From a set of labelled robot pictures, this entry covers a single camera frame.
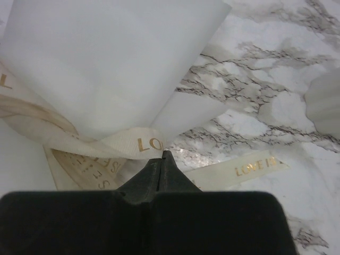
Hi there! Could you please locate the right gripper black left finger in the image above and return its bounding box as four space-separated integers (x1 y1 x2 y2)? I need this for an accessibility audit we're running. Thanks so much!
116 158 165 205

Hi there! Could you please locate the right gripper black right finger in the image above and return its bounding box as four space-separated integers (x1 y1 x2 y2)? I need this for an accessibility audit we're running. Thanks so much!
156 150 203 202

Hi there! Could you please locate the cream ribbon with gold letters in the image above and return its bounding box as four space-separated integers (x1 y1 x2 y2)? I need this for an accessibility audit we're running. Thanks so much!
0 61 291 192

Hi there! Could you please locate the white wrapping paper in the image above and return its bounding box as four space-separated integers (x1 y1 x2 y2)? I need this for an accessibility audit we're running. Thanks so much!
1 1 231 139

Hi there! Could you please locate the white ribbed vase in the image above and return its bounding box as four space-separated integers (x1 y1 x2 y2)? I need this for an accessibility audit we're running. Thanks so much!
304 69 340 139

